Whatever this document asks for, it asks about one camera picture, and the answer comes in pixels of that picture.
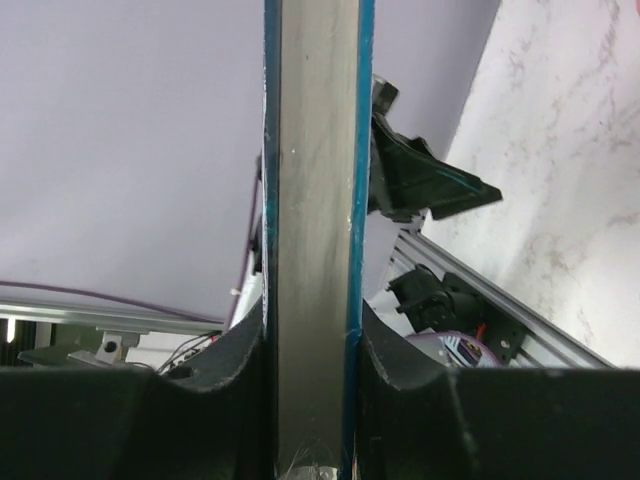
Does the aluminium frame rail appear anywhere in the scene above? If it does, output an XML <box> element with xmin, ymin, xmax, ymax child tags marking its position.
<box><xmin>389</xmin><ymin>230</ymin><xmax>611</xmax><ymax>369</ymax></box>

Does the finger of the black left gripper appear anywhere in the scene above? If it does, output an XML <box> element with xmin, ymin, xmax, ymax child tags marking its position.
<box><xmin>369</xmin><ymin>114</ymin><xmax>502</xmax><ymax>223</ymax></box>

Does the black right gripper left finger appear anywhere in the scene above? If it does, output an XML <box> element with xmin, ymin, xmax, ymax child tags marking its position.
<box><xmin>1</xmin><ymin>306</ymin><xmax>273</xmax><ymax>479</ymax></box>

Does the blue 20000 Leagues book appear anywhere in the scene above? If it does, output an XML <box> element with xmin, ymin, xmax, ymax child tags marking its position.
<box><xmin>262</xmin><ymin>1</ymin><xmax>375</xmax><ymax>479</ymax></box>

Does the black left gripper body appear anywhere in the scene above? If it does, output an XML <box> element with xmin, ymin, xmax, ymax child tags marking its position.
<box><xmin>372</xmin><ymin>75</ymin><xmax>399</xmax><ymax>116</ymax></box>

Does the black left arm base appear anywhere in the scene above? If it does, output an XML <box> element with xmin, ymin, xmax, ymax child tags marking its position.
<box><xmin>389</xmin><ymin>264</ymin><xmax>528</xmax><ymax>367</ymax></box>

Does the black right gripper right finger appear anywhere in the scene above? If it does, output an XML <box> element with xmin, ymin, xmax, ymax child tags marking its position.
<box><xmin>357</xmin><ymin>308</ymin><xmax>639</xmax><ymax>479</ymax></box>

